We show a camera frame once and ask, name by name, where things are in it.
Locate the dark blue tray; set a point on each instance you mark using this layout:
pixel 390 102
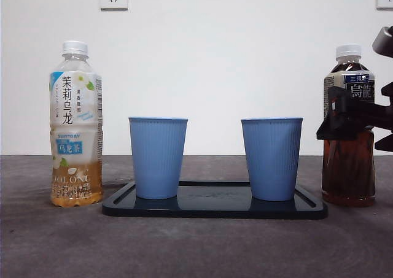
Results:
pixel 215 211

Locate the blue ribbed cup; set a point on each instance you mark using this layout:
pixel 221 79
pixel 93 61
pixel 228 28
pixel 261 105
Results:
pixel 157 158
pixel 271 159

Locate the jasmine oolong tea bottle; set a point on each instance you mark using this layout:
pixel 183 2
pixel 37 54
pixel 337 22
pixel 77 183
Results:
pixel 75 106

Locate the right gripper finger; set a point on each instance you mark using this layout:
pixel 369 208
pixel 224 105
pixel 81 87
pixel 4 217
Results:
pixel 347 121

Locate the dark oolong tea bottle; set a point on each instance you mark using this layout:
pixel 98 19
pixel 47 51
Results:
pixel 348 173

